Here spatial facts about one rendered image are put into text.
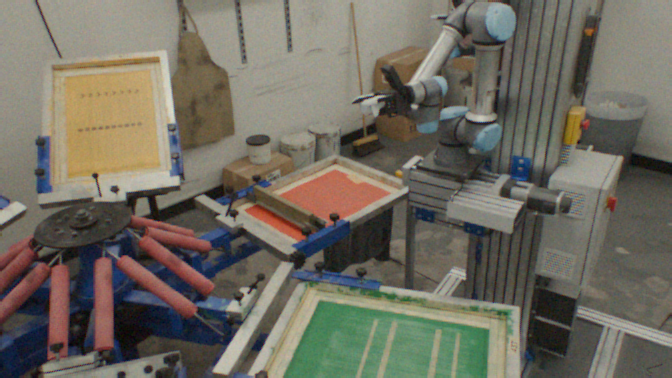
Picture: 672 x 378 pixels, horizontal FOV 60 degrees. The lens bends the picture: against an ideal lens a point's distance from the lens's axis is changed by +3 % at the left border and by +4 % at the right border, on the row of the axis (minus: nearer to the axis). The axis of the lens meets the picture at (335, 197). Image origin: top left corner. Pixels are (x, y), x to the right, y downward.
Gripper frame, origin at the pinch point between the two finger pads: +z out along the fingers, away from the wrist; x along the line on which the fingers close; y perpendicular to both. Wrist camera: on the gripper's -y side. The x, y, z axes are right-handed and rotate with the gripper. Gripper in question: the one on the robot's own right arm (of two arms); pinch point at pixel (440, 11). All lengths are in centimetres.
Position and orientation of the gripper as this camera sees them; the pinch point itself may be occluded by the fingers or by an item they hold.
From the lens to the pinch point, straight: 322.9
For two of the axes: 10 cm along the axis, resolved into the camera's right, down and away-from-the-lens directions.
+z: -5.2, -3.9, 7.6
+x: 8.4, -3.9, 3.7
